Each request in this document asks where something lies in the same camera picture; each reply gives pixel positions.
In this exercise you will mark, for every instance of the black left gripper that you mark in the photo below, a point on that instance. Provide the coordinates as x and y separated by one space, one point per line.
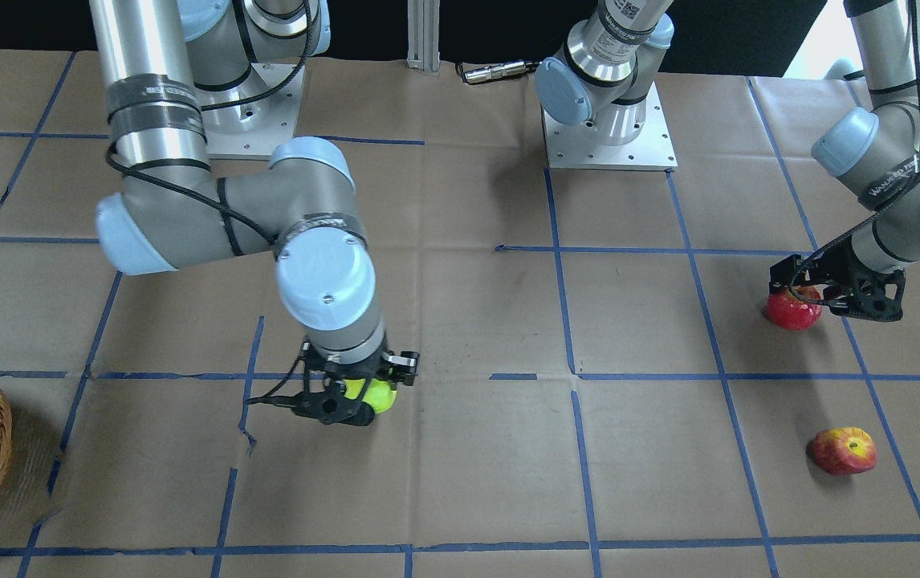
848 271

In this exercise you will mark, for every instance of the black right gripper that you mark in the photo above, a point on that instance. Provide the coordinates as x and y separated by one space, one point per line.
405 363

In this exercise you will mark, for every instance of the green apple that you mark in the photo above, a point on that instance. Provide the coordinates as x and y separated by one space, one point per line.
380 395

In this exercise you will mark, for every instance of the dark red apple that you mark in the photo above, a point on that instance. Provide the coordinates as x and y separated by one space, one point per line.
789 312

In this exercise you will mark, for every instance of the red yellow apple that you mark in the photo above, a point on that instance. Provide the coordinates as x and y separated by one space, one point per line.
843 451

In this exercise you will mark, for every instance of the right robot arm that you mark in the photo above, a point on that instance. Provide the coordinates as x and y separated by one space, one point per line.
173 69

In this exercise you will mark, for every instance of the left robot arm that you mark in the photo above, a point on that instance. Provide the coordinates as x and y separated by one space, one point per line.
600 77

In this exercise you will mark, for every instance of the brown paper mat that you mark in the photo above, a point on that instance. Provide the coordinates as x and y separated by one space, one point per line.
600 393

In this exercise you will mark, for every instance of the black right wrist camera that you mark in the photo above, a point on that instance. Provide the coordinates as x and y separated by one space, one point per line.
334 406

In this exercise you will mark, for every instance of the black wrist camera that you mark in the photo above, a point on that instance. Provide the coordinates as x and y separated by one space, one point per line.
867 295
334 406

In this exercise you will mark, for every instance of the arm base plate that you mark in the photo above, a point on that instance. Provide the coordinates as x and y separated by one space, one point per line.
254 130
633 138

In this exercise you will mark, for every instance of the aluminium frame post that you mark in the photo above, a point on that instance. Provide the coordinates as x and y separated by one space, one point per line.
422 36

